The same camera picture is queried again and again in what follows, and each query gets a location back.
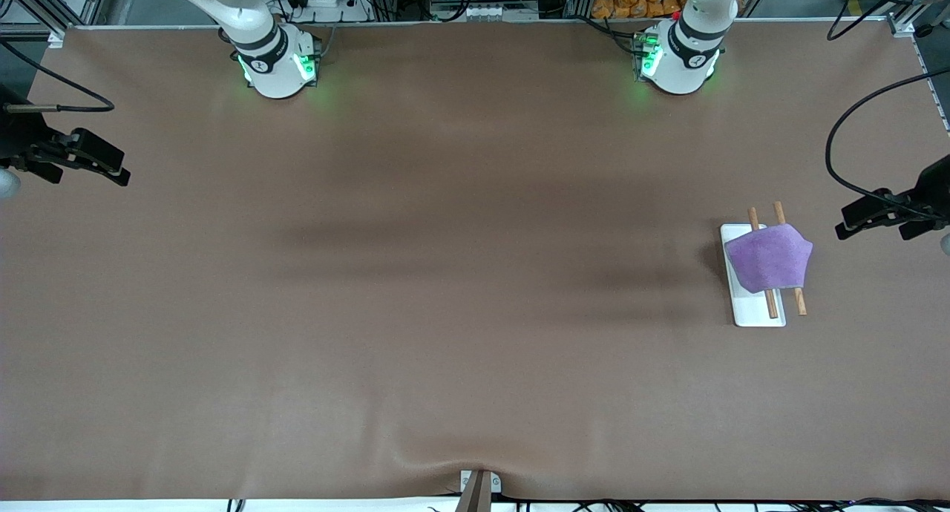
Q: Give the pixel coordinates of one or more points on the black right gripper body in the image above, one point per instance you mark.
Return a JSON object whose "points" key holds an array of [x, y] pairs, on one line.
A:
{"points": [[16, 136]]}

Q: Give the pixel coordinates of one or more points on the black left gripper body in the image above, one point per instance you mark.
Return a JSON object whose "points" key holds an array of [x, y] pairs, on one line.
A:
{"points": [[934, 185]]}

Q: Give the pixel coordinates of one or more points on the purple towel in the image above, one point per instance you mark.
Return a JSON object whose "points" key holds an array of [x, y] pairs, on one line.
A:
{"points": [[768, 260]]}

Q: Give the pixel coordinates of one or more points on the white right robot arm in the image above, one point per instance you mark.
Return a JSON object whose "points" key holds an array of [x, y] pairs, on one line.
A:
{"points": [[263, 52]]}

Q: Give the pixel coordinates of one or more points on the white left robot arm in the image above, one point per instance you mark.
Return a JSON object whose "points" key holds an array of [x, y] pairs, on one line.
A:
{"points": [[690, 52]]}

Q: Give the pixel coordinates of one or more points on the white rack with wooden rods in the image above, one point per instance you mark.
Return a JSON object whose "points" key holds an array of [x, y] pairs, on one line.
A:
{"points": [[753, 312]]}

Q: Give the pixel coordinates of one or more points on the white connector strip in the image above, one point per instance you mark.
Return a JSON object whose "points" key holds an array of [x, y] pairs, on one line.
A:
{"points": [[486, 12]]}

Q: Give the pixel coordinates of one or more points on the brown table cover mat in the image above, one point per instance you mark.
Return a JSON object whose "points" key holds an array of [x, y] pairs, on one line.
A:
{"points": [[475, 386]]}

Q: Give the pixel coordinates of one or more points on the aluminium frame profile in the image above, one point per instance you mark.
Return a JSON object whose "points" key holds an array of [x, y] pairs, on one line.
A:
{"points": [[53, 9], [902, 24]]}

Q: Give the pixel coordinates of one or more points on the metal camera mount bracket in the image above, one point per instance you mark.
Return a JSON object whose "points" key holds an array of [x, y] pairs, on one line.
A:
{"points": [[479, 490]]}

